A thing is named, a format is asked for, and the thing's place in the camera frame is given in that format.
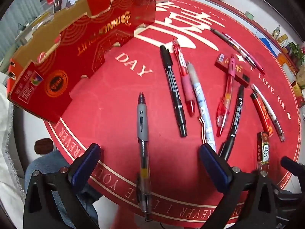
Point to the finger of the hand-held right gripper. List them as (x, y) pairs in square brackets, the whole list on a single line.
[(293, 165)]

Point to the white patterned pen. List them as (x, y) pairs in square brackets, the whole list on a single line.
[(200, 95)]

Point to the potted plant with flowers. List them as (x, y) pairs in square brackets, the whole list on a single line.
[(295, 52)]

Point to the pink and red pen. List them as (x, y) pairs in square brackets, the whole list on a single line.
[(229, 85)]

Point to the green box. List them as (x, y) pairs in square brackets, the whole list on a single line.
[(249, 15)]

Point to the clear gel pen grey grip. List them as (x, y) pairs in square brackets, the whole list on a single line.
[(142, 114)]

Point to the brown object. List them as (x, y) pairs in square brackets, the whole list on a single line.
[(44, 146)]

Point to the red lighter white label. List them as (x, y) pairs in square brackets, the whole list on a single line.
[(264, 152)]

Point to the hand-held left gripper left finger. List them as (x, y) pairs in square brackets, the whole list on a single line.
[(88, 165)]

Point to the pink clear pen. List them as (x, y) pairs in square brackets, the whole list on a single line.
[(258, 67)]

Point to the yellow snack bag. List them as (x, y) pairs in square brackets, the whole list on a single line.
[(283, 41)]

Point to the round red printed mat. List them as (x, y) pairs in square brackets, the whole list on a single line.
[(114, 105)]

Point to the silver snack bag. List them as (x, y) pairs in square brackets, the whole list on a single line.
[(276, 32)]

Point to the dark grey pen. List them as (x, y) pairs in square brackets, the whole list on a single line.
[(222, 35)]

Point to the thin black marker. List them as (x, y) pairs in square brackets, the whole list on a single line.
[(236, 114)]

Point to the slim red lighter gold print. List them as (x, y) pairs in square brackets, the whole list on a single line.
[(262, 112)]

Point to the red cardboard box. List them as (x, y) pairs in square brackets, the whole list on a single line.
[(78, 59)]

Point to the red gel pen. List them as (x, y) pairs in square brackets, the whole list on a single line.
[(183, 76)]

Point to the thick black marker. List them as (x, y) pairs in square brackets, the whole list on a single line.
[(172, 88)]

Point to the wide red lighter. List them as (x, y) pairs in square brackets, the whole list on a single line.
[(222, 66)]

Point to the white cloth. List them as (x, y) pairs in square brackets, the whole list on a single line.
[(9, 148)]

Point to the white slim pen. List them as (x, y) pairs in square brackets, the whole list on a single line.
[(268, 107)]

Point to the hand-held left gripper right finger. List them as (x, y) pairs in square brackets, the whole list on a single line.
[(214, 169)]

